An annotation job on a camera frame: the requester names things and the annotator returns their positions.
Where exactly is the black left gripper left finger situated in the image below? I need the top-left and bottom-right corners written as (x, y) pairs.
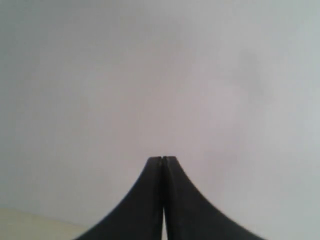
top-left (77, 156), bottom-right (163, 240)

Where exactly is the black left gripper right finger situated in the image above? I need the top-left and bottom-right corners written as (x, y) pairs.
top-left (162, 156), bottom-right (261, 240)

